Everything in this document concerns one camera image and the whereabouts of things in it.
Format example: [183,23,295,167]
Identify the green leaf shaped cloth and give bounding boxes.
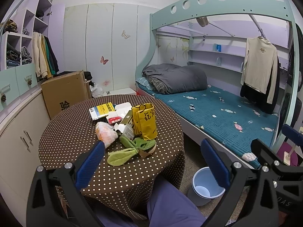
[107,136,156,166]

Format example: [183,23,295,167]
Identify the orange white plastic bag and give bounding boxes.
[95,122,118,149]

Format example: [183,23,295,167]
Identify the small white carton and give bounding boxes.
[114,110,135,140]

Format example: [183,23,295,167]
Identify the white red medicine box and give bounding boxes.
[106,102,132,125]

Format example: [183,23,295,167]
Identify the yellow white medicine box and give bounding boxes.
[89,102,115,120]

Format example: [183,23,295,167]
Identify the yellow paper bag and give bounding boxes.
[132,103,158,140]

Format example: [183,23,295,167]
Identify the light blue trash bin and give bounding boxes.
[187,166,226,207]

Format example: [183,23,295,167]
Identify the teal bed mattress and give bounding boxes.
[137,83,278,168]

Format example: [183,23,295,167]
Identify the brown polka dot tablecloth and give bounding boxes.
[38,94,186,220]

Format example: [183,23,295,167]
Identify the cream sweater on hanger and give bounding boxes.
[240,36,278,104]

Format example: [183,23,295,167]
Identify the brown cardboard box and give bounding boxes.
[41,71,91,118]

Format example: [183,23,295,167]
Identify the lilac mint wardrobe cabinet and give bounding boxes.
[1,0,52,226]

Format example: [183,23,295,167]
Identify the grey folded duvet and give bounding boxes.
[142,64,208,94]

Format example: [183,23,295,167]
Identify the blue striped pillow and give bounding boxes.
[136,77,156,91]

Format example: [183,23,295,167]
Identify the hanging jackets on rail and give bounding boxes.
[32,32,59,79]

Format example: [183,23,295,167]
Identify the mint green bunk bed frame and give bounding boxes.
[134,0,301,152]

